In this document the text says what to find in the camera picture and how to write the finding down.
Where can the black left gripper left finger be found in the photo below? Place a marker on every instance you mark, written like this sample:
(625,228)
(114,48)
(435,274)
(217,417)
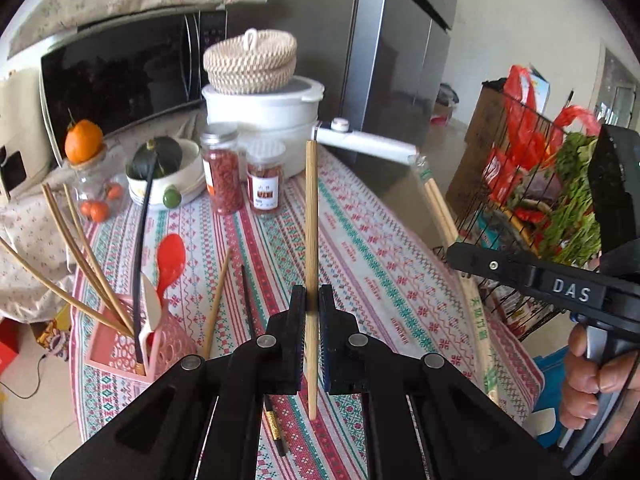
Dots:
(282,366)

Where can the grey refrigerator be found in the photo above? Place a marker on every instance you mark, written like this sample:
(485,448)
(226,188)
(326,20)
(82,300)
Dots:
(380,61)

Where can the glass jar with tomatoes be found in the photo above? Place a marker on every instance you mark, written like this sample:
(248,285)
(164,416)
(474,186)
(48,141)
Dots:
(100,185)

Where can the patterned tablecloth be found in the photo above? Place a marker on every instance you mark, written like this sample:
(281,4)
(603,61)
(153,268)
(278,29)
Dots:
(399,291)

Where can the black chopstick thin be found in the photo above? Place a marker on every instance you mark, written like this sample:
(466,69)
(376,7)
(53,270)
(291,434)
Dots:
(136,282)

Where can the red plastic spoon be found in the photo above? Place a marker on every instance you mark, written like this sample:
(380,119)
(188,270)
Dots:
(170,259)

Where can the dark green squash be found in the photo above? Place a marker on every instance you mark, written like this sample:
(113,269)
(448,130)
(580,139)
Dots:
(155,157)

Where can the floral cloth cover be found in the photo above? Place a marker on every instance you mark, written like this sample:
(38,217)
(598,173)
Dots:
(25,220)

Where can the green leafy vegetables bundle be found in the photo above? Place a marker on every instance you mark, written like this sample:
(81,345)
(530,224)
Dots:
(571,234)

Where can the black chopstick gold end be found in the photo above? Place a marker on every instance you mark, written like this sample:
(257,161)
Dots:
(270,413)

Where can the red plastic bag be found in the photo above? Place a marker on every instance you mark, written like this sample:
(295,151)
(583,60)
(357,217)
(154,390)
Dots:
(529,147)

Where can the black microwave oven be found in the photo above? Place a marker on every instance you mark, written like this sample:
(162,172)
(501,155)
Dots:
(119,73)

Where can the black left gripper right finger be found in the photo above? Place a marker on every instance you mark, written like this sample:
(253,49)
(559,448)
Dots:
(345,351)

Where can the pink plastic utensil basket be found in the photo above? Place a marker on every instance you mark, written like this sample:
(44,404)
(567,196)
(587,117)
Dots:
(111,352)

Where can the cardboard box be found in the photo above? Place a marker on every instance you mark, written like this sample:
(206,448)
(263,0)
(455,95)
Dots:
(486,176)

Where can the tall jar red goji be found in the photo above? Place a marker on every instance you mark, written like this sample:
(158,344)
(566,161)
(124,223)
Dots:
(221,161)

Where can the orange mandarin on jar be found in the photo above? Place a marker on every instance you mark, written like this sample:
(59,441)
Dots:
(83,140)

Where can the white electric cooking pot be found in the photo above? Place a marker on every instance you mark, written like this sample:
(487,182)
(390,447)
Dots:
(290,115)

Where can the person's right hand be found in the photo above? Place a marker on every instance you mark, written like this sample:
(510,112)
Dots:
(583,380)

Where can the white plastic spoon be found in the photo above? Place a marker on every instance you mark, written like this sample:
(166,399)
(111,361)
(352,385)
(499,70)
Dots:
(153,315)

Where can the black wire rack basket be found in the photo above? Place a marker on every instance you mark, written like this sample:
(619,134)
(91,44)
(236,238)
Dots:
(515,227)

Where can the short jar labelled dried food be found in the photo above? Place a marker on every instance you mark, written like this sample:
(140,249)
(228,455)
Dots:
(264,174)

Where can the woven rope lidded basket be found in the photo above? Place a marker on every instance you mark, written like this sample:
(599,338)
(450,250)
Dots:
(258,61)

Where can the white bowl green knob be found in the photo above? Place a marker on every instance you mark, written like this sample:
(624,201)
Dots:
(178,175)

